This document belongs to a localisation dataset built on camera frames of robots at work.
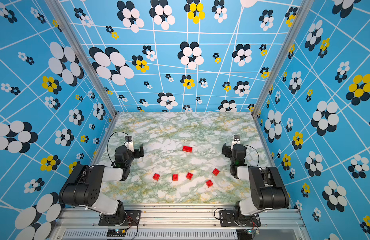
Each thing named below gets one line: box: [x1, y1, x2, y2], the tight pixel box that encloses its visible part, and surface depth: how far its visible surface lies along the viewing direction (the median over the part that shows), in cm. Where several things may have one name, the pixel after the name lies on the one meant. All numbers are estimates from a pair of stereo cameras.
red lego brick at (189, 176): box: [185, 172, 194, 181], surface depth 88 cm
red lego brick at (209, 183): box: [205, 179, 214, 188], surface depth 86 cm
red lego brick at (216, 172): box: [212, 168, 220, 176], surface depth 90 cm
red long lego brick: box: [182, 145, 193, 153], surface depth 100 cm
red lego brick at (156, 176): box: [152, 173, 161, 181], surface depth 88 cm
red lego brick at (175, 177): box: [172, 174, 179, 181], surface depth 88 cm
